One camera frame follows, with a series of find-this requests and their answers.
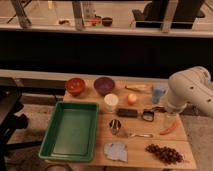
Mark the purple bowl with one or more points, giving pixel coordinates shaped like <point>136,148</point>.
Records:
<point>104,85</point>

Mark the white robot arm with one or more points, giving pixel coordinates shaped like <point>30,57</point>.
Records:
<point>193,86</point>

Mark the small black square container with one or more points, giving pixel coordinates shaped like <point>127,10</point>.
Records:
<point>148,115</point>

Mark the black rectangular block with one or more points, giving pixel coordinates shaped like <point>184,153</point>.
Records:
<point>127,113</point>

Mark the silver metal cup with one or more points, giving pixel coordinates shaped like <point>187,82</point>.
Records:
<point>115,126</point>

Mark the orange fruit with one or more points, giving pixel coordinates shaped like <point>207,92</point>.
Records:
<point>131,98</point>

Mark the red chili pepper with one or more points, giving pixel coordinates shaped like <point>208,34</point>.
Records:
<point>170,129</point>

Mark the bunch of dark grapes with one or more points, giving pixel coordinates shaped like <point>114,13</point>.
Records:
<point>165,154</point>

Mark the green plastic tray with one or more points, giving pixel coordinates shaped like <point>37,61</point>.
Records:
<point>71,132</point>

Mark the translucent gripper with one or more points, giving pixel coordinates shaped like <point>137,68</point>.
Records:
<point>169,119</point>

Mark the white plastic cup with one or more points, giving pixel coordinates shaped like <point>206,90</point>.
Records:
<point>110,102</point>

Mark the red bowl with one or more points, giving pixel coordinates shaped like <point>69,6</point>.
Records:
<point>75,86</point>

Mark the black chair left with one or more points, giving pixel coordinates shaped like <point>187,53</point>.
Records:
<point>9,123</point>

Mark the blue translucent plastic cup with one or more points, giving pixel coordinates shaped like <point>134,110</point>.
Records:
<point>157,92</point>

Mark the blue cloth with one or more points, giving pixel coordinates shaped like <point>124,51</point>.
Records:
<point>116,151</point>

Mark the dark bowl in background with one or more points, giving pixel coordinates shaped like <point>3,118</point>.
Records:
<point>107,21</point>

